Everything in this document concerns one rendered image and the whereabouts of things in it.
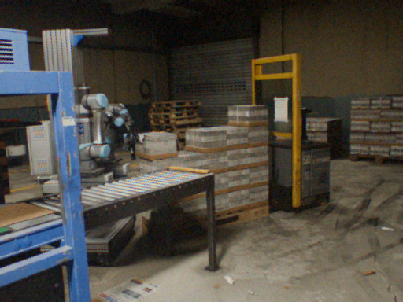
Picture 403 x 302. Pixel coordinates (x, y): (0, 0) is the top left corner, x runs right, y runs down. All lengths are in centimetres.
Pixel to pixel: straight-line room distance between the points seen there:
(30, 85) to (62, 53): 185
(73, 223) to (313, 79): 899
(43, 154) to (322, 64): 794
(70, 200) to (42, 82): 56
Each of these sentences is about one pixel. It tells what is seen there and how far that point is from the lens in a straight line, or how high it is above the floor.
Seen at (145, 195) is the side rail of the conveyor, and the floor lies 79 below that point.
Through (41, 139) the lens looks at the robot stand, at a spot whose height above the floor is 108.
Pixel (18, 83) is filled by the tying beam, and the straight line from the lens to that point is 184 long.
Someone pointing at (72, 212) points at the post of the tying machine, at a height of 88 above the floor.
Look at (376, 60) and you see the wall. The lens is 998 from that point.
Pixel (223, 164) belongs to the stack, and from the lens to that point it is 415.
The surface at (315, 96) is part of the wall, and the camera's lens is 1043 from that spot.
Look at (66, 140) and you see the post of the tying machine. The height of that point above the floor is 123.
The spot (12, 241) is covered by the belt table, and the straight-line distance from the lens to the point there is 207.
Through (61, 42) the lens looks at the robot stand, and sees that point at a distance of 370.
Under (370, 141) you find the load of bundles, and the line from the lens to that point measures 835.
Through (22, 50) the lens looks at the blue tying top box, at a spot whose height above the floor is 166.
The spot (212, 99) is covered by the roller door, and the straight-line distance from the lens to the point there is 1199.
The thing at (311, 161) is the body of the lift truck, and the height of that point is 59.
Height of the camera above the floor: 141
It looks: 9 degrees down
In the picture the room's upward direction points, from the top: 2 degrees counter-clockwise
